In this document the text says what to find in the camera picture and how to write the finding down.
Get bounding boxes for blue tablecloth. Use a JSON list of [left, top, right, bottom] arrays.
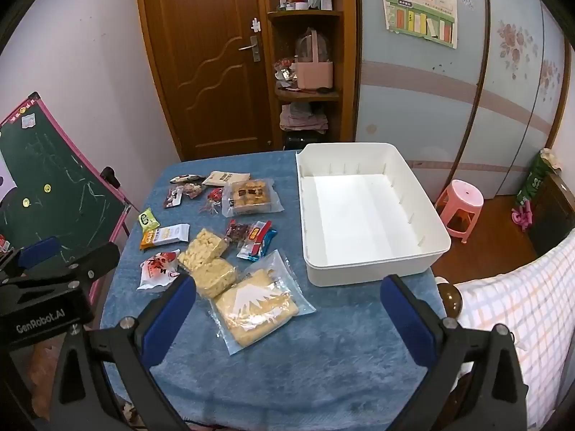
[[100, 149, 450, 431]]

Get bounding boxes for large mountain print cake bag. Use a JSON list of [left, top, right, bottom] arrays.
[[209, 249, 317, 356]]

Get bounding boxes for beige snack packet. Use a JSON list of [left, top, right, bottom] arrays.
[[202, 170, 251, 188]]

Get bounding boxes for pink basket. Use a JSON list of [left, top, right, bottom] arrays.
[[294, 27, 336, 91]]

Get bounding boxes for puffed rice bar packet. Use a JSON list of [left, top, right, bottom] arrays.
[[193, 258, 239, 300], [177, 228, 228, 273]]

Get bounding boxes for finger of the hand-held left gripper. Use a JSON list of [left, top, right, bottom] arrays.
[[0, 237, 61, 279], [9, 241, 121, 290]]

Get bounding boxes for green chalkboard easel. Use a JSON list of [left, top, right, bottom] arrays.
[[0, 92, 140, 319]]

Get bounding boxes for pink toy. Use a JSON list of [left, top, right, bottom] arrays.
[[511, 203, 534, 233]]

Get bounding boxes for shiny wrapper clutter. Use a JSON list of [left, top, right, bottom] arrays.
[[273, 56, 298, 91]]

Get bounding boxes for metal door handle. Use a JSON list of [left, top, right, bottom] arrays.
[[238, 34, 262, 63]]

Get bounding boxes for checked blanket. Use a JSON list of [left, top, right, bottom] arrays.
[[453, 235, 575, 431]]

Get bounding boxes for wooden corner shelf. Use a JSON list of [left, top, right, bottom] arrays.
[[263, 0, 361, 152]]

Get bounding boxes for wall poster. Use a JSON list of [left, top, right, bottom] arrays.
[[379, 0, 459, 50]]

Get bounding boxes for folded pink cloths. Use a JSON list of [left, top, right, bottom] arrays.
[[279, 103, 330, 134]]

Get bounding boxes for blue snack packet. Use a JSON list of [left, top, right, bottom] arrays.
[[250, 228, 279, 262]]

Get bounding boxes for clear cookie packet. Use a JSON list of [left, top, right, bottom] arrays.
[[222, 178, 285, 217]]

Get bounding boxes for green pastry packet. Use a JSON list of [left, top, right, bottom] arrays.
[[138, 208, 161, 231]]

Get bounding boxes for white plastic bin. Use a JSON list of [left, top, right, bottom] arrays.
[[295, 142, 452, 288]]

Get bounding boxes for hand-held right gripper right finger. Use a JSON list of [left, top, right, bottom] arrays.
[[379, 274, 528, 431]]

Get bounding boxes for white red snack packet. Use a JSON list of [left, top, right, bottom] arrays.
[[137, 251, 180, 291]]

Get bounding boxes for dark wooden cabinet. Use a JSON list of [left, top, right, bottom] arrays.
[[527, 172, 575, 258]]

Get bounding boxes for orange white snack packet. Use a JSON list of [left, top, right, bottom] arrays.
[[140, 224, 190, 251]]

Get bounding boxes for red crinkled snack packet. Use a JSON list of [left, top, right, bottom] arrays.
[[200, 188, 224, 214]]

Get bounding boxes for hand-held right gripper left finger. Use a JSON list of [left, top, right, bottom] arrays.
[[49, 273, 197, 431]]

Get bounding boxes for orange red striped packet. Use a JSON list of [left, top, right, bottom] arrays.
[[236, 220, 273, 257]]

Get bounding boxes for wooden door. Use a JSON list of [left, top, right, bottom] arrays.
[[135, 0, 276, 162]]

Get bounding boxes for pink plastic stool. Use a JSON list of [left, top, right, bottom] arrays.
[[434, 179, 485, 244]]

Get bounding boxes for pale blue sliding wardrobe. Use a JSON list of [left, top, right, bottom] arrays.
[[355, 0, 575, 199]]

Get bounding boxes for green bag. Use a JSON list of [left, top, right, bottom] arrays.
[[516, 148, 563, 208]]

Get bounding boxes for black box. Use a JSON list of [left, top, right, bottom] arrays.
[[283, 135, 325, 152]]

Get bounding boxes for brown round knob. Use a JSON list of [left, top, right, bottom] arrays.
[[442, 283, 464, 320]]

